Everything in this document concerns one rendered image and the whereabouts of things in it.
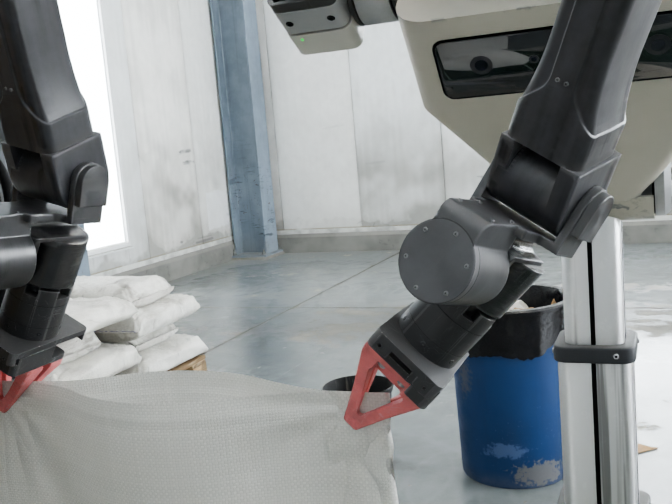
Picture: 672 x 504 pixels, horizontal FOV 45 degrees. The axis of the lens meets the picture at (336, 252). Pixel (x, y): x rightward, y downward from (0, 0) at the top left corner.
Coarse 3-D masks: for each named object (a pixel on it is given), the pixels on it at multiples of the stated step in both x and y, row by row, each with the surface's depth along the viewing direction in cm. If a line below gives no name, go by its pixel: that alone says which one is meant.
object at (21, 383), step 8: (40, 368) 76; (0, 376) 79; (24, 376) 75; (32, 376) 76; (0, 384) 79; (16, 384) 77; (24, 384) 76; (0, 392) 79; (8, 392) 78; (16, 392) 78; (0, 400) 79; (8, 400) 79; (16, 400) 79; (0, 408) 80; (8, 408) 79
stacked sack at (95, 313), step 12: (72, 300) 386; (84, 300) 386; (96, 300) 382; (108, 300) 381; (120, 300) 384; (72, 312) 356; (84, 312) 358; (96, 312) 361; (108, 312) 368; (120, 312) 375; (132, 312) 384; (84, 324) 353; (96, 324) 360; (108, 324) 370
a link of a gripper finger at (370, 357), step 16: (368, 352) 63; (368, 368) 64; (384, 368) 63; (400, 368) 62; (400, 384) 63; (352, 400) 66; (400, 400) 64; (352, 416) 66; (368, 416) 66; (384, 416) 65
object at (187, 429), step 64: (64, 384) 78; (128, 384) 78; (192, 384) 78; (256, 384) 74; (0, 448) 81; (64, 448) 77; (128, 448) 70; (192, 448) 68; (256, 448) 68; (320, 448) 68; (384, 448) 66
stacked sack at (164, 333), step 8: (160, 328) 430; (168, 328) 436; (176, 328) 440; (144, 336) 417; (152, 336) 422; (160, 336) 426; (168, 336) 435; (128, 344) 408; (136, 344) 408; (144, 344) 414; (152, 344) 421
